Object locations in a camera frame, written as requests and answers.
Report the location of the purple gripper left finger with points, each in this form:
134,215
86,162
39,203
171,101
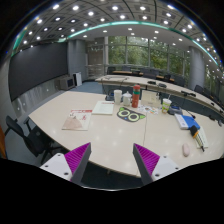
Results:
77,160

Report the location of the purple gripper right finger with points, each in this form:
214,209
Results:
146,161

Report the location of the pink computer mouse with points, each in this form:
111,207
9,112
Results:
185,149

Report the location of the black office chair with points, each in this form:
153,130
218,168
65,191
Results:
36,141

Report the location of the red and white magazine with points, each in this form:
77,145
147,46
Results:
77,120

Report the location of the black cat face mousepad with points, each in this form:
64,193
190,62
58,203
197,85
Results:
129,115

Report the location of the colourful flyer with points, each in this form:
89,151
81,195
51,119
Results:
148,109

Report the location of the blue notebook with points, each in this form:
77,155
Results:
186,122

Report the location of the black and yellow tool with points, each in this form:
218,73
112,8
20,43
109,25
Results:
195,134

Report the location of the white closed book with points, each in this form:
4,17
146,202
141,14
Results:
103,108

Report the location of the green and white drink cup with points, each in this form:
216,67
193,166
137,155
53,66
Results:
165,105

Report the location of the white standing card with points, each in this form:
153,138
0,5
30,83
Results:
150,98

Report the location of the white lidded mug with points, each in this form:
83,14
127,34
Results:
127,99

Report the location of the long curved conference table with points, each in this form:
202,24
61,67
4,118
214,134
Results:
163,87

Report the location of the white paper cup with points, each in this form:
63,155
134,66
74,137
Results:
117,96

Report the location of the red thermos bottle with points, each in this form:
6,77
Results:
135,95

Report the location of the grey box cabinet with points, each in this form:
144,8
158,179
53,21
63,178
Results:
65,83

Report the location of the large dark wall screen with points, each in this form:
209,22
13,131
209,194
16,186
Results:
35,66

